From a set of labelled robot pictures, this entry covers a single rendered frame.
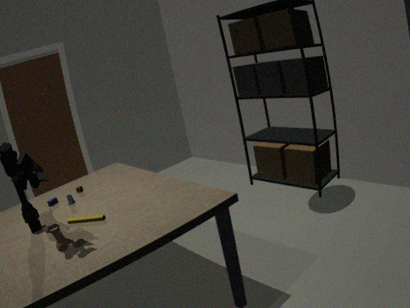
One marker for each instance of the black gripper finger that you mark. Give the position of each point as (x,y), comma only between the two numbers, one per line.
(40,177)
(32,166)

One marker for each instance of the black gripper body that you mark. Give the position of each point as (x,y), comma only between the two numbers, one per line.
(19,166)

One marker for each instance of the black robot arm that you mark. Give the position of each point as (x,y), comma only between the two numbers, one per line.
(8,158)

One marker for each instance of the yellow bar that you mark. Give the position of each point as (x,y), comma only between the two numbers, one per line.
(86,219)

